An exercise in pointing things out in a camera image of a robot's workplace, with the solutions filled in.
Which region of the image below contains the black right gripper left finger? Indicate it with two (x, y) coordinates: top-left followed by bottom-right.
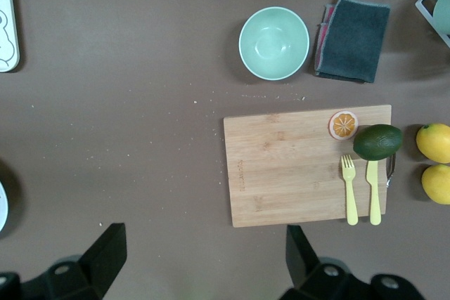
(20, 222), (127, 300)

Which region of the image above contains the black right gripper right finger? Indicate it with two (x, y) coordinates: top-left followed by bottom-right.
(285, 224), (373, 300)

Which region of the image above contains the white round plate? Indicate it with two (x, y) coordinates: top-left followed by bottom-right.
(0, 180), (10, 233)

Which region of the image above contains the yellow plastic fork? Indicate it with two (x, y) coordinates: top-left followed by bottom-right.
(340, 154), (359, 226)

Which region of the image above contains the wooden cutting board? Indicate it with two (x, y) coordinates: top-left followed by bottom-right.
(223, 104), (393, 228)

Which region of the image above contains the yellow plastic knife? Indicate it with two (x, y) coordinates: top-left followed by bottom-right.
(365, 159), (383, 226)

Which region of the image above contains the metal peeler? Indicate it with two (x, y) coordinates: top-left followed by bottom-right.
(385, 154), (398, 188)

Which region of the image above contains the green avocado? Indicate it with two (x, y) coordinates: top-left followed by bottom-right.
(352, 124), (404, 162)

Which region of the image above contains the orange slice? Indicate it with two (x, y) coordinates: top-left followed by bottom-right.
(328, 110), (360, 141)

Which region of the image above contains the yellow lemon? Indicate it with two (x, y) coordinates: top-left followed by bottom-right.
(416, 123), (450, 164)
(420, 164), (450, 205)

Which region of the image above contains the pink folded cloth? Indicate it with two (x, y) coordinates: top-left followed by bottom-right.
(314, 4), (337, 72)

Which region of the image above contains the pale green bowl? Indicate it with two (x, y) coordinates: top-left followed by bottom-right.
(238, 6), (311, 81)

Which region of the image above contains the dark grey folded cloth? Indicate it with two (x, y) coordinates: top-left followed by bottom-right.
(314, 0), (391, 84)

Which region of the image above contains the beige bear print tray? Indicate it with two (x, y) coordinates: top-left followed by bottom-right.
(0, 0), (20, 74)

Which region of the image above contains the white wire rack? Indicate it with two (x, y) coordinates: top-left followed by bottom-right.
(414, 0), (450, 49)

